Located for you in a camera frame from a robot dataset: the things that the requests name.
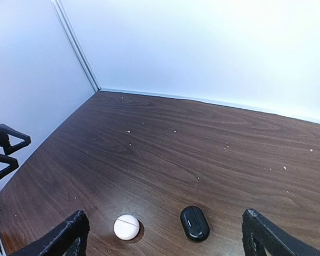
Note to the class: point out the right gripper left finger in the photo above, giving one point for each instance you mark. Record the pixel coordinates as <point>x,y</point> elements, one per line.
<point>67,238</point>

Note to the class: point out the round white case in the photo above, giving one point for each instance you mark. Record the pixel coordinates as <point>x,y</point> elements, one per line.
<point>126,227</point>

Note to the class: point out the left aluminium frame post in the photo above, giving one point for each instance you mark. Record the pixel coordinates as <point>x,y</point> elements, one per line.
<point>75,44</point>

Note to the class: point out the black earbud charging case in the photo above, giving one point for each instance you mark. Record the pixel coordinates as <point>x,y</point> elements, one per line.
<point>194,224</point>

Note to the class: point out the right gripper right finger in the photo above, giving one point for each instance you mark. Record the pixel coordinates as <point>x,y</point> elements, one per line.
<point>262,237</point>

